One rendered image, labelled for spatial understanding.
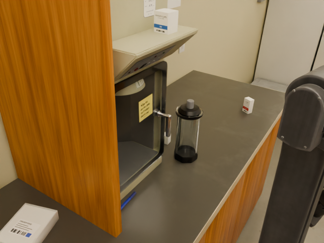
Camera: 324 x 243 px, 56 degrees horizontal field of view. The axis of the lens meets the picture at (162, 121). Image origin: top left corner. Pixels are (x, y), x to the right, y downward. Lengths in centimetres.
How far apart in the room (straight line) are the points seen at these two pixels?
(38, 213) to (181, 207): 47
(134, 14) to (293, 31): 303
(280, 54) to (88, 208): 321
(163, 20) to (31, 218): 72
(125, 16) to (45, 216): 66
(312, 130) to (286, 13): 346
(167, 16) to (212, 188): 65
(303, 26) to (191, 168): 276
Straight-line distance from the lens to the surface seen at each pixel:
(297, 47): 383
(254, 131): 158
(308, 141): 36
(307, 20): 376
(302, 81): 36
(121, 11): 85
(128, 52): 75
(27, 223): 107
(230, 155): 138
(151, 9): 96
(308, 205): 44
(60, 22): 76
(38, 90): 92
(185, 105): 122
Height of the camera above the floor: 174
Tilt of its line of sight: 30 degrees down
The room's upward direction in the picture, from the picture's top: 2 degrees clockwise
